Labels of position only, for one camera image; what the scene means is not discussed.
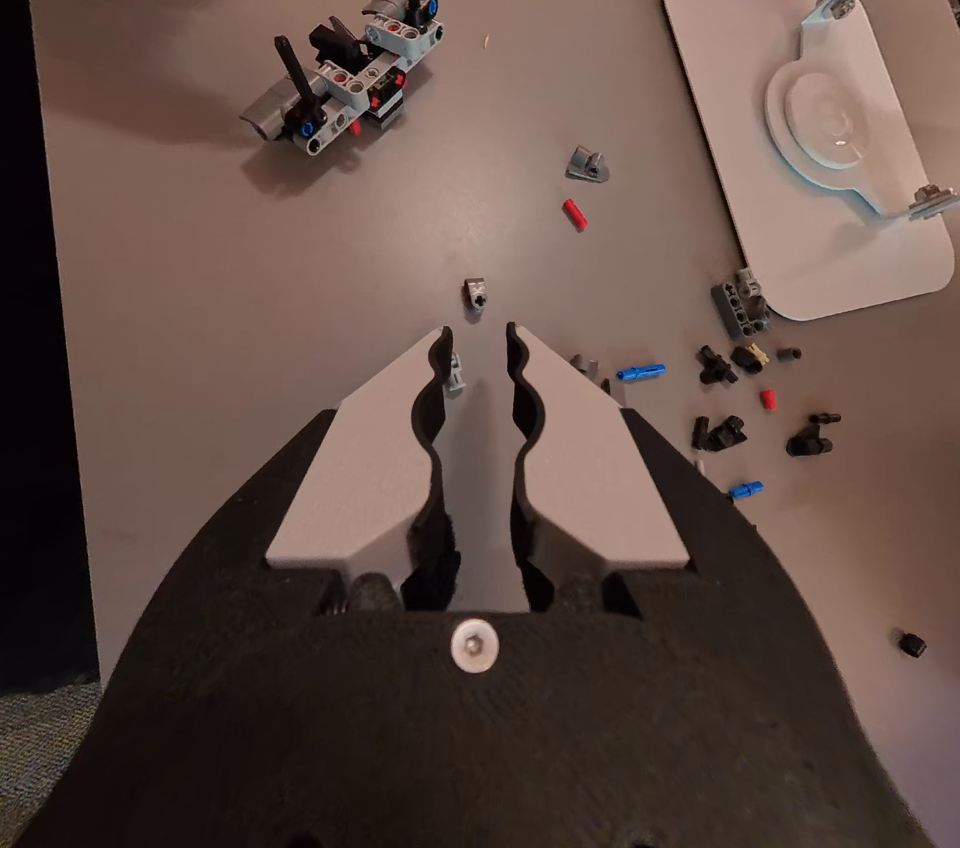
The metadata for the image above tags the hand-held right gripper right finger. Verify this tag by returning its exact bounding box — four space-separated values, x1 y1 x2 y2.
504 321 691 614

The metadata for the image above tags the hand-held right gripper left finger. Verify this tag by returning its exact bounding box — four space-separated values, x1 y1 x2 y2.
264 325 462 612

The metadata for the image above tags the grey curved lego piece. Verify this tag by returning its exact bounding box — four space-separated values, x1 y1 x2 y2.
565 145 611 184

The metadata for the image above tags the grey and black lego model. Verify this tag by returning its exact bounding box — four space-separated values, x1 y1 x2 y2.
239 0 446 157

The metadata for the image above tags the dark cloth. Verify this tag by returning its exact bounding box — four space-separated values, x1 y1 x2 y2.
0 0 100 686

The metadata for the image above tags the grey lego beam frame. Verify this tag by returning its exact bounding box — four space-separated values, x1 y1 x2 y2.
710 268 773 341

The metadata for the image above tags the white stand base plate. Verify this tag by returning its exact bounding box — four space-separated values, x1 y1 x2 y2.
661 0 953 323

